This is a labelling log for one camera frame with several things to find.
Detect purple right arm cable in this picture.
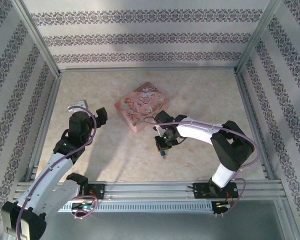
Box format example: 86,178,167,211
142,116,261,216

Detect slotted grey cable duct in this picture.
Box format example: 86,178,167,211
57,201,214,213

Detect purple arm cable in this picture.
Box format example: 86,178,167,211
16,106,99,240
142,116,261,216

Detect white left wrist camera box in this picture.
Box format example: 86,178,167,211
67,99,89,113

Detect grey metal sheet panel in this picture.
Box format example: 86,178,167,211
43,211,286,240

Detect aluminium frame post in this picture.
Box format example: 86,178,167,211
234,0,283,75
274,199,300,240
13,0,63,78

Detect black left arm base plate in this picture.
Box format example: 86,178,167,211
78,183,106,201

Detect long aluminium mounting rail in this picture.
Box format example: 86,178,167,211
13,181,287,201

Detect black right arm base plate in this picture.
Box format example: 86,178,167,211
193,182,240,200

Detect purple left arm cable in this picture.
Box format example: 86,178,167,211
16,106,99,240

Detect aluminium table edge rail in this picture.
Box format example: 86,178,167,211
24,72,64,183
233,69,276,181
57,66,238,73

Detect pink storybook tin box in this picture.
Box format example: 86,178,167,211
114,81,171,133

